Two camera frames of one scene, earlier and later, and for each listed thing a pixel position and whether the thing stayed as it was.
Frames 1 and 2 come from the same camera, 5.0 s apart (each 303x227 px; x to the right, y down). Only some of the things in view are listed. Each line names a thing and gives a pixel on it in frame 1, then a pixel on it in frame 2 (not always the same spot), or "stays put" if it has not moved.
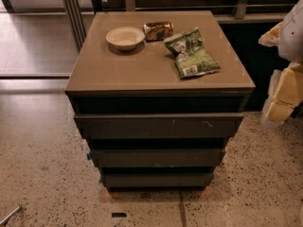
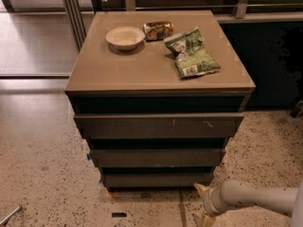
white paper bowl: [125, 38] stays put
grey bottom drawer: [157, 180] stays put
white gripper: [293, 38] → [208, 200]
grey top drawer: [162, 126] stays put
